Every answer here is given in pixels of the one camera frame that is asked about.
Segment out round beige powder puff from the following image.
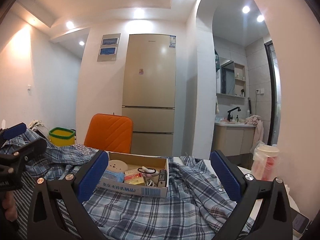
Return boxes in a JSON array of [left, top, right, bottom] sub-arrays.
[[107, 160, 128, 173]]

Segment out red gold cigarette pack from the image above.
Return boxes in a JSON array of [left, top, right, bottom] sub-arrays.
[[124, 169, 145, 186]]

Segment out person's left hand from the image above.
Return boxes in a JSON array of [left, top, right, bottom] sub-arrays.
[[2, 191, 18, 222]]

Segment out beige clothes pile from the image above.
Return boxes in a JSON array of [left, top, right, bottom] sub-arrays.
[[28, 120, 49, 133]]

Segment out blue tissue pack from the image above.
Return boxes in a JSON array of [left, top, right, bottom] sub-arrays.
[[102, 170, 124, 183]]

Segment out bathroom vanity cabinet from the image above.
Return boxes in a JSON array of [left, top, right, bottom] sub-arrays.
[[211, 122, 255, 157]]

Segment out blue plaid shirt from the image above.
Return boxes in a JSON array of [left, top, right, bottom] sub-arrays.
[[0, 128, 256, 240]]

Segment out yellow green bin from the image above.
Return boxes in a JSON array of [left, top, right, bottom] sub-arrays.
[[49, 127, 75, 147]]

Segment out orange chair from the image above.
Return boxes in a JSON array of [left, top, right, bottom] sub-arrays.
[[84, 114, 133, 154]]

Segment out open cardboard box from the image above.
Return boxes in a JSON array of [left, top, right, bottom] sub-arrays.
[[98, 152, 169, 198]]

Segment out black faucet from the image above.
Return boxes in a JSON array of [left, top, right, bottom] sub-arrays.
[[227, 106, 242, 123]]

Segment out pink towel on sink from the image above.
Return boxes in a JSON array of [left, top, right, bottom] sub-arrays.
[[245, 115, 264, 153]]

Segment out smartphone on table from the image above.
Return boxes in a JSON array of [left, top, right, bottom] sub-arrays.
[[291, 208, 310, 237]]

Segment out mirror cabinet with shelves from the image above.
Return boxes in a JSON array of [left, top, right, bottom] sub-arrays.
[[216, 56, 247, 98]]

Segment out beige refrigerator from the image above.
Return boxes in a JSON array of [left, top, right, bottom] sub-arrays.
[[122, 34, 176, 156]]

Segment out wall electrical panel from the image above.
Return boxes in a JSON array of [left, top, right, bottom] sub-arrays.
[[97, 33, 121, 62]]

